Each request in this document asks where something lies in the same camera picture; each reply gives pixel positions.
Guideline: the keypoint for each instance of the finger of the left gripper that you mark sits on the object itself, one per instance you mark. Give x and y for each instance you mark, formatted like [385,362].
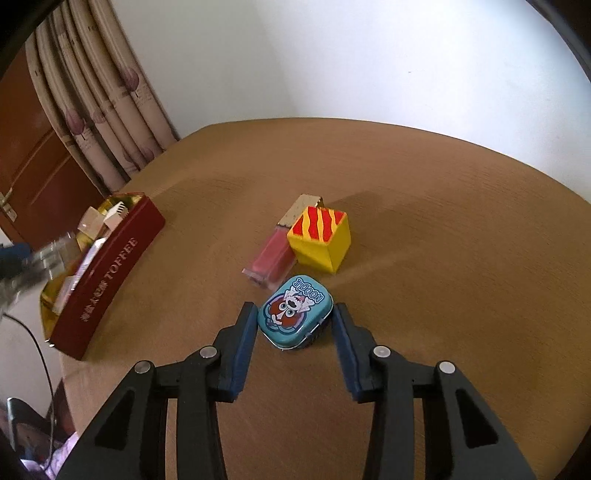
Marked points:
[12,259]

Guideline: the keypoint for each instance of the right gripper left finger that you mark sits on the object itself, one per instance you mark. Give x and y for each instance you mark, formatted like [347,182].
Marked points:
[126,438]

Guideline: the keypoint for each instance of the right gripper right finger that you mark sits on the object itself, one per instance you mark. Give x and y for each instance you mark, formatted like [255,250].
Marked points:
[464,438]

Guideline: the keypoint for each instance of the clear plastic card case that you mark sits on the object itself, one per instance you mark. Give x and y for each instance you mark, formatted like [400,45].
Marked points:
[53,259]

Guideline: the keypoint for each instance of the red beige cosmetic box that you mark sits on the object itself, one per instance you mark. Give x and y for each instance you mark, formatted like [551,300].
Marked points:
[92,224]

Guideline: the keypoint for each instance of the white small box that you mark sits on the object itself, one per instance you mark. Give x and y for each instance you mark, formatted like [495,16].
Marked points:
[115,215]

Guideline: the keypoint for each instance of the teal cartoon mint tin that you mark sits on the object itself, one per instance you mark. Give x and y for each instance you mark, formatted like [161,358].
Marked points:
[296,313]

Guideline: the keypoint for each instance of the pink lip gloss tube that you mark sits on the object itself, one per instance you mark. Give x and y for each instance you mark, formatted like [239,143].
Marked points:
[276,258]

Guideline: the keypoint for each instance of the yellow red striped cube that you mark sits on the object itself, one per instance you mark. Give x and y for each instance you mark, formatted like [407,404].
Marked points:
[320,238]

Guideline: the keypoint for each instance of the brown wooden door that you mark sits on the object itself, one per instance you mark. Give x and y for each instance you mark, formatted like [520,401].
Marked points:
[44,191]

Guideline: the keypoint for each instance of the red gold toffee tin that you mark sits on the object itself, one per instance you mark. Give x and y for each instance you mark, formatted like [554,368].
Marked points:
[72,305]

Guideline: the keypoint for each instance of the brown table cloth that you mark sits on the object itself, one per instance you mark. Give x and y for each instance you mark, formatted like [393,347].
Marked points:
[458,253]

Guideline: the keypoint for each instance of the beige patterned curtain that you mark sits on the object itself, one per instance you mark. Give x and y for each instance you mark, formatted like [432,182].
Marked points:
[95,94]

